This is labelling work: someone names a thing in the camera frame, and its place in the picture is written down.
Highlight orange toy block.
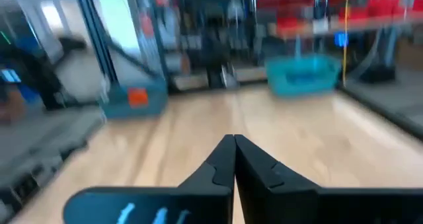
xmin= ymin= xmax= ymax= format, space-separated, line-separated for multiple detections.
xmin=127 ymin=87 xmax=149 ymax=108

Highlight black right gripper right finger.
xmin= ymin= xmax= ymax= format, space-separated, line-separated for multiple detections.
xmin=234 ymin=133 xmax=423 ymax=224

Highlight red storage bins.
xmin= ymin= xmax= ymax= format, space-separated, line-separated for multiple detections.
xmin=254 ymin=0 xmax=423 ymax=30

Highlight yellow hanging cable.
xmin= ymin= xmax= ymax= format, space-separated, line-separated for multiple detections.
xmin=340 ymin=0 xmax=351 ymax=86

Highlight teal plastic bin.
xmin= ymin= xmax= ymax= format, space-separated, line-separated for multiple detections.
xmin=98 ymin=81 xmax=169 ymax=119
xmin=265 ymin=54 xmax=342 ymax=98

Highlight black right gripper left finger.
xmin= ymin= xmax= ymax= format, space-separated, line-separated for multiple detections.
xmin=61 ymin=133 xmax=237 ymax=224

